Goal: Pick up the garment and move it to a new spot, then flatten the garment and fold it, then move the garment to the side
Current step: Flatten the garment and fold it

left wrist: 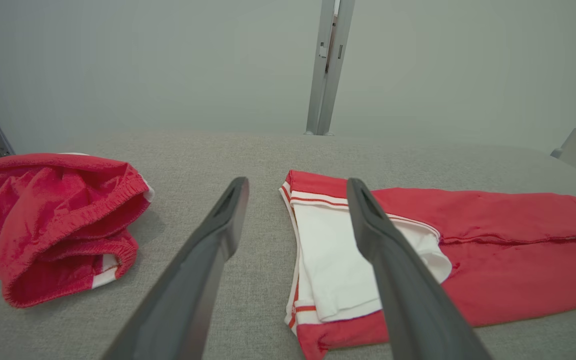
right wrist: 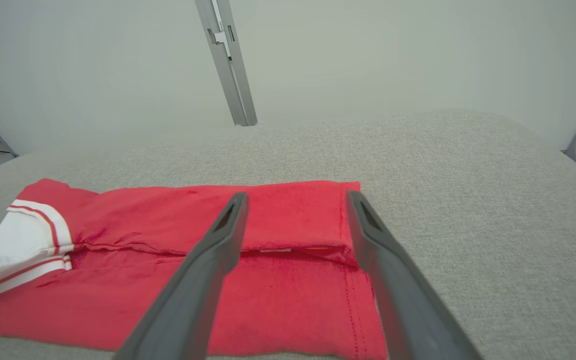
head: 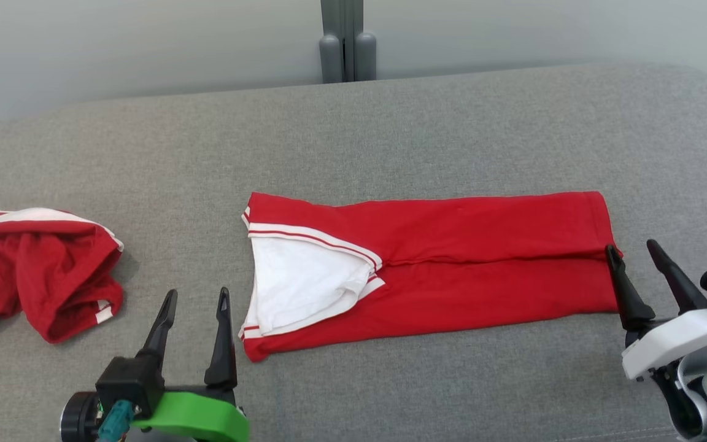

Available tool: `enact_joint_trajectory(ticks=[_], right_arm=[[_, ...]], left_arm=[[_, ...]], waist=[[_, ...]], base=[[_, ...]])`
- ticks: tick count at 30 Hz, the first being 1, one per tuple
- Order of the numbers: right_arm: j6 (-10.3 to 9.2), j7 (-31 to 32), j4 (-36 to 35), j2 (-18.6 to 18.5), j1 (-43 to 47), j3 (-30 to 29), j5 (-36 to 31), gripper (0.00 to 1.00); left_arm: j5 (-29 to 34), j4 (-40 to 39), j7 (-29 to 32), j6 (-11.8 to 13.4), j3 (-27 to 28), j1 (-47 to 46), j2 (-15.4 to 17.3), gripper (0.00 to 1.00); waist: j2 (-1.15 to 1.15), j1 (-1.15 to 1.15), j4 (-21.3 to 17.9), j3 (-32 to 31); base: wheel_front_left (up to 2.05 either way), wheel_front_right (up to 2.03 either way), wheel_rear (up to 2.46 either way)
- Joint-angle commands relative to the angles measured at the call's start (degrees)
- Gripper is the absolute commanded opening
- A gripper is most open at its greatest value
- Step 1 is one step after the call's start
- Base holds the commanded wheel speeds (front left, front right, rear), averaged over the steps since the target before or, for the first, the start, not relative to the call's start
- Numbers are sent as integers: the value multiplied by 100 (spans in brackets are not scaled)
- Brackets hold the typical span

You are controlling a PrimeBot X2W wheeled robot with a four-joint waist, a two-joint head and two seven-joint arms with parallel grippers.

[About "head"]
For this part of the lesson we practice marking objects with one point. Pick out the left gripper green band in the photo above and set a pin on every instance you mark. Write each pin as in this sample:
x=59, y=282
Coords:
x=200, y=414

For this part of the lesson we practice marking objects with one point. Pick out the grey fabric sofa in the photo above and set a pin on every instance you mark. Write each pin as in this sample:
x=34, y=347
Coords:
x=390, y=135

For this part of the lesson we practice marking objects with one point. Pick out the red basketball jersey number 23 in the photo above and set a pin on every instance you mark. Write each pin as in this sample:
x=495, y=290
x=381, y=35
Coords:
x=482, y=270

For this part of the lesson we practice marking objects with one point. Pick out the red shorts white stripe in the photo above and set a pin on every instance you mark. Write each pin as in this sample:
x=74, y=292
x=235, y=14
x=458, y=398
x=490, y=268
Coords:
x=40, y=276

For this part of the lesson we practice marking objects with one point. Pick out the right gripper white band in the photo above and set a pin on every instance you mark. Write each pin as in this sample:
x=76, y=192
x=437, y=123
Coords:
x=672, y=341

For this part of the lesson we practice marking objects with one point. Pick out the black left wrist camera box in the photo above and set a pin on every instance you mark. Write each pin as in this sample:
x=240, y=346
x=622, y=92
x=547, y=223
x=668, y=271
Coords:
x=129, y=383

